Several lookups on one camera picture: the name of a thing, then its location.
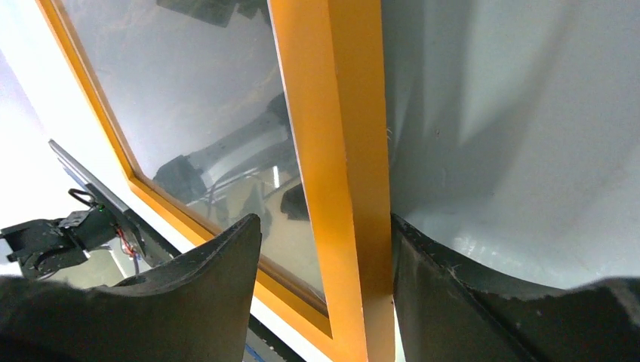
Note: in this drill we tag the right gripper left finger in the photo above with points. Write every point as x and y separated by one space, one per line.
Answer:
53 321

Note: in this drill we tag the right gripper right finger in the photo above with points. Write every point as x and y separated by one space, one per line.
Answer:
452 308

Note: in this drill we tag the clear acrylic sheet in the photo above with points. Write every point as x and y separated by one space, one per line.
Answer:
195 88

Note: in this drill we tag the orange wooden picture frame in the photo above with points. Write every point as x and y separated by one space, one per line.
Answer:
331 60

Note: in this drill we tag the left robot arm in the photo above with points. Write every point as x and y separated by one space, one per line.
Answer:
41 247

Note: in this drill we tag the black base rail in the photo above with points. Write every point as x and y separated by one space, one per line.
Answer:
150 240

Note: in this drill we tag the aluminium frame front rail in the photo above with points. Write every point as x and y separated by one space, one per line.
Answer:
86 180

